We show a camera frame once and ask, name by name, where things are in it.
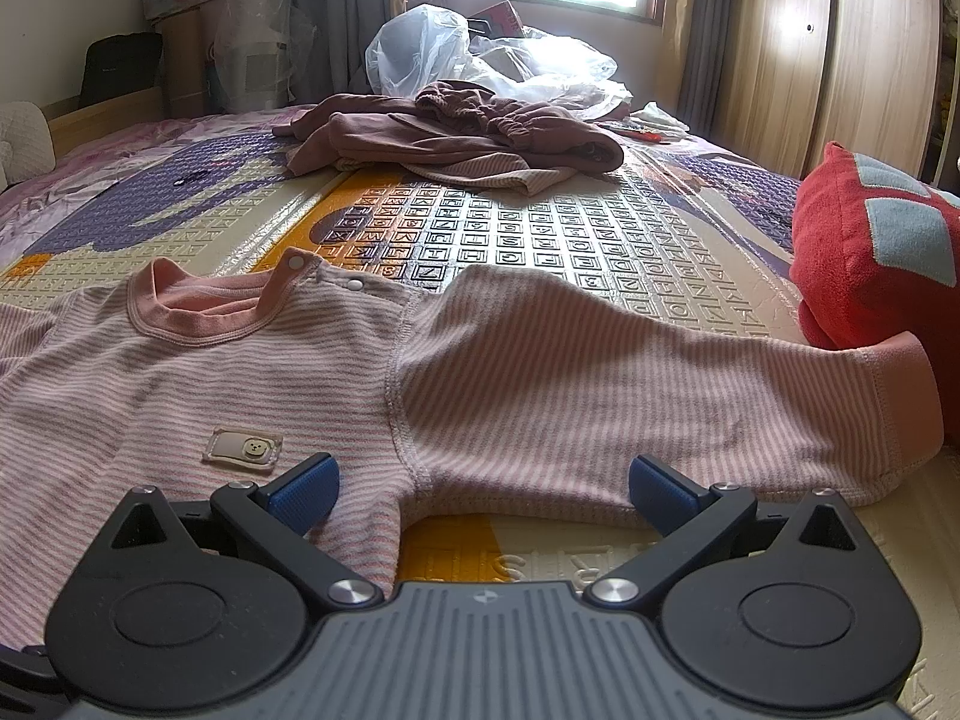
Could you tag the wooden headboard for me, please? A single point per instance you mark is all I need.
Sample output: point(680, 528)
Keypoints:
point(105, 116)

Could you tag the mauve elastic-waist pants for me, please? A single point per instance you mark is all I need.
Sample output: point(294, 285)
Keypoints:
point(540, 127)

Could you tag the clear plastic wrapper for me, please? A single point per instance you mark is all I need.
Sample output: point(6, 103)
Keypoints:
point(660, 118)

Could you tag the grey curtain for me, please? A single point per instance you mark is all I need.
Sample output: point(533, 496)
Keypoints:
point(705, 37)
point(337, 15)

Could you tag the white pillow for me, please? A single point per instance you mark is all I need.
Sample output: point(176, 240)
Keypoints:
point(26, 142)

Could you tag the white plastic bag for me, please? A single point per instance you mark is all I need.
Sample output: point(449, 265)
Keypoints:
point(412, 45)

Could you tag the mauve top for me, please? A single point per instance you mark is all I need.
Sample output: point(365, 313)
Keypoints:
point(360, 135)

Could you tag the red box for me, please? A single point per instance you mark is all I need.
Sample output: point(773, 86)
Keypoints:
point(502, 16)

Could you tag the beige striped garment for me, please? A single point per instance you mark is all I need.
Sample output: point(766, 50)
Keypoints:
point(517, 176)

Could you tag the clear plastic bag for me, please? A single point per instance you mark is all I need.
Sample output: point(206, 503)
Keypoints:
point(555, 64)

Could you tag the pink floral bed sheet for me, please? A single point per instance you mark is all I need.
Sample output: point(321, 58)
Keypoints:
point(75, 157)

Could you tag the wooden wardrobe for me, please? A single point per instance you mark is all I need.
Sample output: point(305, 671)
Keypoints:
point(825, 52)

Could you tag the black bag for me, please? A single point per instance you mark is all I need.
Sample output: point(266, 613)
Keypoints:
point(120, 67)

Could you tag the red cloth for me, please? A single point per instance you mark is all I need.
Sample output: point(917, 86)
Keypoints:
point(840, 255)

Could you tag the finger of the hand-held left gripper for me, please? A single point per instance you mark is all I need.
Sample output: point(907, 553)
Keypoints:
point(30, 679)

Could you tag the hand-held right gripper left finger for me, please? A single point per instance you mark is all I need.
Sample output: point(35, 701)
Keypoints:
point(304, 499)

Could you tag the pink striped top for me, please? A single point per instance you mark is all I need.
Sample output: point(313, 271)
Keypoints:
point(525, 360)

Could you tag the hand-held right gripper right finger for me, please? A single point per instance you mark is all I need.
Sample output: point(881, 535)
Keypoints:
point(660, 487)

